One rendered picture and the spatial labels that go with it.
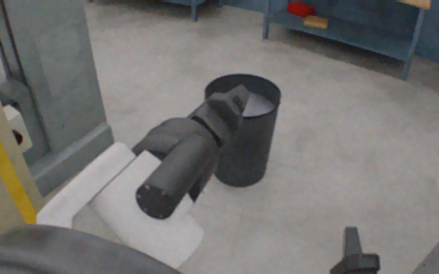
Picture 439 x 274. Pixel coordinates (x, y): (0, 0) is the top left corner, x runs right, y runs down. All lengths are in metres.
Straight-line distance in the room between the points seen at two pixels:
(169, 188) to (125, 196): 0.05
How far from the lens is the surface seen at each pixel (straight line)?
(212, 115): 0.45
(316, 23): 4.34
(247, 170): 2.37
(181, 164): 0.31
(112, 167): 0.32
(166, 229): 0.32
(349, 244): 0.62
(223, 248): 2.19
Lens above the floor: 1.85
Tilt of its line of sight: 40 degrees down
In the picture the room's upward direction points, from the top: straight up
